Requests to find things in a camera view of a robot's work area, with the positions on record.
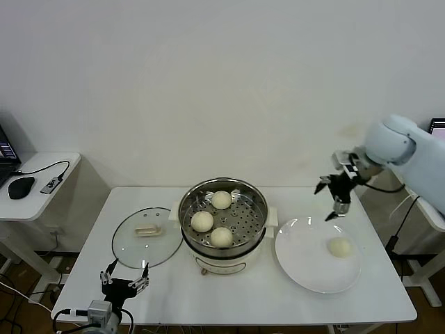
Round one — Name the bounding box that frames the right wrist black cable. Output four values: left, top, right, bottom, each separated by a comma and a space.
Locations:
364, 180, 407, 194

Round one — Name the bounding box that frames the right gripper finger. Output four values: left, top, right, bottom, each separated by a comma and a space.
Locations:
314, 176, 332, 195
325, 196, 350, 223

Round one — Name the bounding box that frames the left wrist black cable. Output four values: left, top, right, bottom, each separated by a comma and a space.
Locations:
118, 308, 135, 334

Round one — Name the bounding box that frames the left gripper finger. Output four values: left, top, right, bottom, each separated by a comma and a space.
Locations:
99, 259, 118, 287
128, 263, 151, 290

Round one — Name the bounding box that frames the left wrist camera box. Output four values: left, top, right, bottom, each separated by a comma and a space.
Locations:
86, 301, 113, 323

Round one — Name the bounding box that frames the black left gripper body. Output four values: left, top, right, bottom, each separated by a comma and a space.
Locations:
102, 278, 149, 303

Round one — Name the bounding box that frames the black computer mouse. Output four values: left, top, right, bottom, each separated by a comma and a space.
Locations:
7, 176, 36, 200

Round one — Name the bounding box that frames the white round plate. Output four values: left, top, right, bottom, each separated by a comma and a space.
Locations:
274, 216, 362, 294

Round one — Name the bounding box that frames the black usb hub cable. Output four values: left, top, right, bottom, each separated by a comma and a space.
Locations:
15, 160, 70, 182

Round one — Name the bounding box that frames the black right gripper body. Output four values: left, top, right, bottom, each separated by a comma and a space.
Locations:
329, 173, 359, 202

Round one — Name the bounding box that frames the white side desk with mouse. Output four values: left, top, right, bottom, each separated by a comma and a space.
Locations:
0, 152, 83, 285

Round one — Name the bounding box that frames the black laptop dark screen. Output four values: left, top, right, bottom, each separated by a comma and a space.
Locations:
0, 124, 22, 187

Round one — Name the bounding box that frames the white side desk with label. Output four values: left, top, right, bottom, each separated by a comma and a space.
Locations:
389, 166, 445, 309

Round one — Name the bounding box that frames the perforated steel steamer basket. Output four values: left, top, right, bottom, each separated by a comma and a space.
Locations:
168, 177, 279, 248

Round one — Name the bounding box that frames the cream electric cooking pot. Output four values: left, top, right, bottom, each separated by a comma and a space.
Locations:
172, 222, 275, 277

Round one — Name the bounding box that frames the glass pot lid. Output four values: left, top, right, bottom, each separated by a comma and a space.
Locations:
111, 207, 184, 270

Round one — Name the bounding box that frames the white laptop cable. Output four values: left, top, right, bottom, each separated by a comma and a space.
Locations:
388, 194, 421, 221

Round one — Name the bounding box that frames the grey usb hub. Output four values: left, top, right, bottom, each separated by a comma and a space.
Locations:
40, 176, 64, 196

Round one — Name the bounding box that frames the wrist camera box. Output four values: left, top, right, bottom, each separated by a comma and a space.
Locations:
332, 150, 364, 178
86, 301, 113, 323

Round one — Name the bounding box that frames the white steamed baozi bun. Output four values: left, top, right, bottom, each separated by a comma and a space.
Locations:
327, 237, 353, 259
211, 190, 232, 210
191, 211, 214, 233
210, 226, 234, 248

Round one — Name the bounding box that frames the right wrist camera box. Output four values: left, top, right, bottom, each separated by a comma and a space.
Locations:
332, 150, 364, 178

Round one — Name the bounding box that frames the grey laptop bright screen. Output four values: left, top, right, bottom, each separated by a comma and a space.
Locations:
429, 118, 445, 139

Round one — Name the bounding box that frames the black laptop power cable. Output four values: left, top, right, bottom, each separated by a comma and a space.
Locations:
384, 196, 421, 258

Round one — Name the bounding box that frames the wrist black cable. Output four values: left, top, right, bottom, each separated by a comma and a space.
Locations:
364, 180, 407, 194
118, 308, 135, 334

